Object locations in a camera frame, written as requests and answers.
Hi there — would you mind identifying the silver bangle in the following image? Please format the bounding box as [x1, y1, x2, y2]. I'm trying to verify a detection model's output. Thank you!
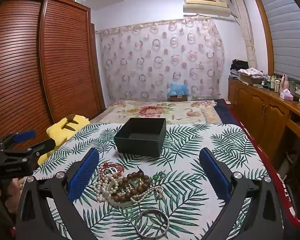
[134, 209, 170, 239]

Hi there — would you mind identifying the dark blue bed sheet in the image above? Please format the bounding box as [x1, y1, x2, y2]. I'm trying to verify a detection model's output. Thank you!
[214, 99, 243, 126]

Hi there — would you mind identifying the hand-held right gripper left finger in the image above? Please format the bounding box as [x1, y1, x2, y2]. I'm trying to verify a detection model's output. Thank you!
[16, 147, 100, 240]

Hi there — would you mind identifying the floral blanket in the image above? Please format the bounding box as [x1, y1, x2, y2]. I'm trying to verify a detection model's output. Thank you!
[91, 99, 222, 125]

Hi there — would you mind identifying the row of bottles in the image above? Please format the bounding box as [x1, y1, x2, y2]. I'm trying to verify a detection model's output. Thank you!
[262, 74, 297, 94]

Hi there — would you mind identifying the circle pattern curtain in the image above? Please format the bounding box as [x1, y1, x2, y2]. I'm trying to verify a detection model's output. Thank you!
[96, 17, 225, 103]

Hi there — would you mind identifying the large pearl necklace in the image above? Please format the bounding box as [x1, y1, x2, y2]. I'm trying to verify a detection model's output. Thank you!
[92, 169, 120, 203]

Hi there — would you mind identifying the blue plastic bag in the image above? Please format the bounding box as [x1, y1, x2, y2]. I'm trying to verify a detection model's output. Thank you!
[167, 82, 189, 97]

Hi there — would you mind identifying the wooden louvred wardrobe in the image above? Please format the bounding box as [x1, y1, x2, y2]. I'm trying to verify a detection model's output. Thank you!
[0, 0, 106, 170]

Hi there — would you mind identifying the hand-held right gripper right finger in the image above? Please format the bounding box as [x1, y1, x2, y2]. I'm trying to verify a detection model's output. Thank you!
[199, 147, 284, 240]

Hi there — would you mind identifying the small pearl necklace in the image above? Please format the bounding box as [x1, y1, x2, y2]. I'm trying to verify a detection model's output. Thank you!
[130, 184, 164, 204]

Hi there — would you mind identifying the wooden bead bracelet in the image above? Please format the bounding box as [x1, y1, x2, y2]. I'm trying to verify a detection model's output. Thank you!
[111, 171, 151, 203]

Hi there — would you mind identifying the yellow plush toy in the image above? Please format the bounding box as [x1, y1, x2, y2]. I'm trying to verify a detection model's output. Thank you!
[37, 114, 91, 166]

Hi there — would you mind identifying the red bead bracelet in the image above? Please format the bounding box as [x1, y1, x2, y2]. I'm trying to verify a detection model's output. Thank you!
[99, 162, 127, 178]

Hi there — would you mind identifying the red bed cover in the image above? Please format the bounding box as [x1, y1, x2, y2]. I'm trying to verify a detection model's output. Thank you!
[229, 104, 300, 228]

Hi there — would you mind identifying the grey window blind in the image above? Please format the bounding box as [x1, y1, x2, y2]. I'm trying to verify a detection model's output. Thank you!
[256, 0, 300, 86]

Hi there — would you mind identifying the pink tissue box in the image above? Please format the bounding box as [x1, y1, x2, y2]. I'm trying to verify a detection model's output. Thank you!
[279, 88, 294, 101]

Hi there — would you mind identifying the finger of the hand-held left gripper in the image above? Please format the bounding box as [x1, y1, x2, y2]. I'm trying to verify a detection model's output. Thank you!
[5, 138, 57, 161]
[0, 129, 37, 148]

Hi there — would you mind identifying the green bead bracelet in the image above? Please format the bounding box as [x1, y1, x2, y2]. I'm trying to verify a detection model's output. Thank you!
[150, 171, 166, 183]

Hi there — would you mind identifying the brown box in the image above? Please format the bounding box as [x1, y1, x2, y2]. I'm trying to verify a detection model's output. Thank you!
[168, 94, 189, 103]

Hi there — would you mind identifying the black box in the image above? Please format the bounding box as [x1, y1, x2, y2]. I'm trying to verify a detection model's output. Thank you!
[114, 117, 167, 157]

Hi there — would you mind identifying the cardboard box with cloth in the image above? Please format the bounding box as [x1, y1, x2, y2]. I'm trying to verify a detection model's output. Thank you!
[239, 67, 265, 86]

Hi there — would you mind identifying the cream air conditioner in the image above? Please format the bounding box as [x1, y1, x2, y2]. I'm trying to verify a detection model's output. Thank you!
[182, 0, 231, 18]

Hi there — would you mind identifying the leaf print tablecloth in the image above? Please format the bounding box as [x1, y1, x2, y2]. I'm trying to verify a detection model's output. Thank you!
[32, 122, 278, 240]

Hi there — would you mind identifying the white jade bangle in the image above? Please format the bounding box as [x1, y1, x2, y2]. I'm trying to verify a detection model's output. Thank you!
[107, 177, 141, 207]

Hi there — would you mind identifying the lace side curtain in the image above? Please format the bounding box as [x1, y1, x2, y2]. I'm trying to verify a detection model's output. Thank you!
[236, 0, 258, 71]

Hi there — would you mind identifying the wooden cabinet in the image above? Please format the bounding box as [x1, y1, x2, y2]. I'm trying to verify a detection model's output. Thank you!
[227, 77, 300, 161]

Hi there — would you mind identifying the pile of dark clothes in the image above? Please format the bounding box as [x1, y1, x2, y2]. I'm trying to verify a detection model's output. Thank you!
[230, 59, 249, 77]

